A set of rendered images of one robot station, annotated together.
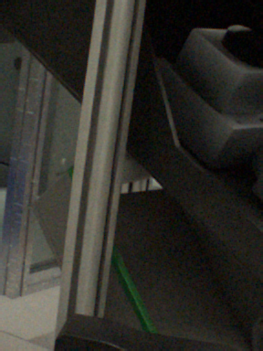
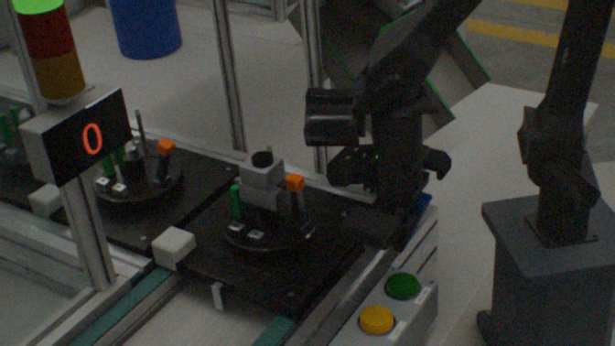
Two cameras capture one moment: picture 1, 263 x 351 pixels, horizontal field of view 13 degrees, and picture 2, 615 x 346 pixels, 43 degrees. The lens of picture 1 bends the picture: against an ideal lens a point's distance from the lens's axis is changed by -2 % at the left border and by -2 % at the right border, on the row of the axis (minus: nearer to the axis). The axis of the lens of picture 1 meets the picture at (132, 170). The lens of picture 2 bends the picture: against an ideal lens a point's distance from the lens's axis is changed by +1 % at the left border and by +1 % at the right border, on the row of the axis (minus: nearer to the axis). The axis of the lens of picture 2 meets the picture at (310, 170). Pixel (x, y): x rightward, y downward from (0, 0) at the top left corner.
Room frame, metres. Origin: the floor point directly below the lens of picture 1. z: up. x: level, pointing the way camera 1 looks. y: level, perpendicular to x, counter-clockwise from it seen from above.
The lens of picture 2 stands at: (-0.48, -0.04, 1.65)
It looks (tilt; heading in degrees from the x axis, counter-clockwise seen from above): 33 degrees down; 4
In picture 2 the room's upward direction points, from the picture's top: 5 degrees counter-clockwise
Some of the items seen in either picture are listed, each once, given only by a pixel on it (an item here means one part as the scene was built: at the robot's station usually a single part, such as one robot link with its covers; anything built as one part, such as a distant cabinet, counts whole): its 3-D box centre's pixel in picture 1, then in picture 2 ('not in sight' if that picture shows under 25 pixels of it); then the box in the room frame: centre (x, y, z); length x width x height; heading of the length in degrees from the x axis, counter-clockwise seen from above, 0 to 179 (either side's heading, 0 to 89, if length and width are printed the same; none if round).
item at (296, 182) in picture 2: not in sight; (292, 199); (0.39, 0.05, 1.04); 0.04 x 0.02 x 0.08; 59
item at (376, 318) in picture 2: not in sight; (376, 321); (0.23, -0.05, 0.96); 0.04 x 0.04 x 0.02
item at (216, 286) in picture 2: not in sight; (220, 296); (0.30, 0.15, 0.95); 0.01 x 0.01 x 0.04; 59
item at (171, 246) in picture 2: not in sight; (175, 249); (0.38, 0.22, 0.97); 0.05 x 0.05 x 0.04; 59
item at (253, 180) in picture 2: not in sight; (258, 176); (0.42, 0.10, 1.06); 0.08 x 0.04 x 0.07; 59
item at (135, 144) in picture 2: not in sight; (134, 163); (0.54, 0.31, 1.01); 0.24 x 0.24 x 0.13; 59
